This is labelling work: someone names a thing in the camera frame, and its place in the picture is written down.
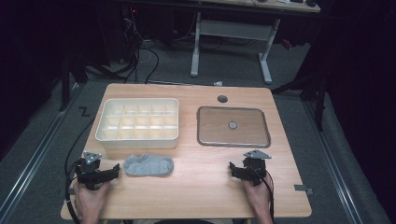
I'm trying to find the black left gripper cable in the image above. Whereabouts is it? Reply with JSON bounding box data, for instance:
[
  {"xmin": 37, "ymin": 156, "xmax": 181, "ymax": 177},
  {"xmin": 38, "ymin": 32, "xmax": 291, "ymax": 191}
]
[{"xmin": 63, "ymin": 119, "xmax": 96, "ymax": 224}]

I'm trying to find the white-legged wooden desk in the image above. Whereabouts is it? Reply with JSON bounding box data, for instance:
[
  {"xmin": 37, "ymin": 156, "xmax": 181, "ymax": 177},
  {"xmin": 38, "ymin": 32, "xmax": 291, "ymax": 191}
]
[{"xmin": 124, "ymin": 0, "xmax": 322, "ymax": 86}]

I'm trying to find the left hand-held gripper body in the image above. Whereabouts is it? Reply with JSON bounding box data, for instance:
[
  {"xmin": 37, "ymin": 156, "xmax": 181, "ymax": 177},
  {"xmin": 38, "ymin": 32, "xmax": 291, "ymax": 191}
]
[{"xmin": 74, "ymin": 151, "xmax": 108, "ymax": 191}]

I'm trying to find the black stand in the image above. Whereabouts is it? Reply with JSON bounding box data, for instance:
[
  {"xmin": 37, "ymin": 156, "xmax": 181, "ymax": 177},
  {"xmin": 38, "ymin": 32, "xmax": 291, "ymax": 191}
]
[
  {"xmin": 58, "ymin": 54, "xmax": 90, "ymax": 113},
  {"xmin": 270, "ymin": 69, "xmax": 330, "ymax": 133}
]

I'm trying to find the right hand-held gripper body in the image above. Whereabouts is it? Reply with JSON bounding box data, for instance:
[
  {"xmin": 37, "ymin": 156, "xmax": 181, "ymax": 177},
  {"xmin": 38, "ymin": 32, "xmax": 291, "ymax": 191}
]
[{"xmin": 243, "ymin": 149, "xmax": 272, "ymax": 188}]

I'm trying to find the cream compartment organizer box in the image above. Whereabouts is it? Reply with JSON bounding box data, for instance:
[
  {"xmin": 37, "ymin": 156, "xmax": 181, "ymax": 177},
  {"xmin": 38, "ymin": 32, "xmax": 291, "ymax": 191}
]
[{"xmin": 94, "ymin": 97, "xmax": 180, "ymax": 150}]

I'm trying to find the bundle of floor cables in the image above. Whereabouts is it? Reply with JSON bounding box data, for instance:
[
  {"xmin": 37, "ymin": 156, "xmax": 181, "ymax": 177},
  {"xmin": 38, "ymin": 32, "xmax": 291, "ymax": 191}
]
[{"xmin": 120, "ymin": 7, "xmax": 162, "ymax": 85}]

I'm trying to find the person's left hand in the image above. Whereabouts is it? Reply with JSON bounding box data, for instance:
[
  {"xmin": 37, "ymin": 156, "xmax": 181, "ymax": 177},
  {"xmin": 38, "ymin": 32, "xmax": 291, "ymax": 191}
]
[{"xmin": 73, "ymin": 181, "xmax": 112, "ymax": 219}]

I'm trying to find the person's right hand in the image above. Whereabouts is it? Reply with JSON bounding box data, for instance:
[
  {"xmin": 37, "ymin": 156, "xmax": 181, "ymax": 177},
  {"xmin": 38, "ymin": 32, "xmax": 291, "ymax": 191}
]
[{"xmin": 242, "ymin": 175, "xmax": 276, "ymax": 217}]

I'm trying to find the grey sock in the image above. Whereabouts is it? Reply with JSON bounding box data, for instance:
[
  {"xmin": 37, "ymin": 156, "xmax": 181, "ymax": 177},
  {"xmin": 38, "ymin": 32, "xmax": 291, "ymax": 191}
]
[{"xmin": 122, "ymin": 153, "xmax": 175, "ymax": 177}]

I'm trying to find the grey tape piece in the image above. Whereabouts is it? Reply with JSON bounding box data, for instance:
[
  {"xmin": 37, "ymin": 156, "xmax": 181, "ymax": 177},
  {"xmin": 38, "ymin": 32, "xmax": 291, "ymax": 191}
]
[{"xmin": 293, "ymin": 184, "xmax": 314, "ymax": 196}]

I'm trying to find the red object under desk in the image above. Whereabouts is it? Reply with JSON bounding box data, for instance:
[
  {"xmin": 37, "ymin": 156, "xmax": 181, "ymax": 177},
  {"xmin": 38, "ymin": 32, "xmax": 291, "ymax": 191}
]
[{"xmin": 280, "ymin": 38, "xmax": 294, "ymax": 51}]

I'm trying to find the metal floor rail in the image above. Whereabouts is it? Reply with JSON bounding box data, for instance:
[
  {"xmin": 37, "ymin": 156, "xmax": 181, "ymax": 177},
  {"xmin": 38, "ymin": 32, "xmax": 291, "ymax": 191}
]
[
  {"xmin": 302, "ymin": 99, "xmax": 366, "ymax": 224},
  {"xmin": 0, "ymin": 83, "xmax": 82, "ymax": 218}
]

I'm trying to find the clear rectangular lid with knob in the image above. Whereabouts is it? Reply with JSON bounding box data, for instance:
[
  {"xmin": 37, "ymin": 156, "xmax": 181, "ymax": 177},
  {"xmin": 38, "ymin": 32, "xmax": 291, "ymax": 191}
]
[{"xmin": 196, "ymin": 105, "xmax": 272, "ymax": 148}]

